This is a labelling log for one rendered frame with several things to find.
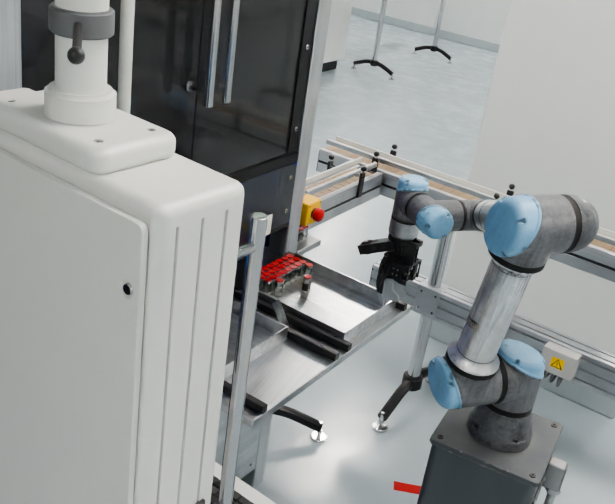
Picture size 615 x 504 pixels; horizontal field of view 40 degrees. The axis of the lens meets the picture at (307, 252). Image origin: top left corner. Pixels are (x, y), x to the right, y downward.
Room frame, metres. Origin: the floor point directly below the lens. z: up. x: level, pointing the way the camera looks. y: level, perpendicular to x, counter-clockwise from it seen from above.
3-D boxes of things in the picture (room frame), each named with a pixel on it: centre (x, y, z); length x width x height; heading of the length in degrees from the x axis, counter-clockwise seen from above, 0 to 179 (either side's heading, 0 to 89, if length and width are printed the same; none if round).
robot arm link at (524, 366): (1.62, -0.50, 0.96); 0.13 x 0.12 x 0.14; 114
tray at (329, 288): (1.95, -0.04, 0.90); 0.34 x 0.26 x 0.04; 58
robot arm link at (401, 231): (1.92, -0.23, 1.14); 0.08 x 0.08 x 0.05
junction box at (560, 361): (2.47, -0.91, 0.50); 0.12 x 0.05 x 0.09; 59
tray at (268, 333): (1.72, 0.23, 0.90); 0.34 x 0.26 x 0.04; 59
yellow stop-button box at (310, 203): (2.28, 0.03, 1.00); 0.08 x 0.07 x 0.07; 59
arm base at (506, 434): (1.62, -0.51, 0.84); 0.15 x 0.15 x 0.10
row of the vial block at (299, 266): (2.01, 0.05, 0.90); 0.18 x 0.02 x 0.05; 148
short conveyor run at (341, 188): (2.60, 0.00, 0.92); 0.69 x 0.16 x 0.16; 149
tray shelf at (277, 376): (1.83, 0.08, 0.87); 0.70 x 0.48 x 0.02; 149
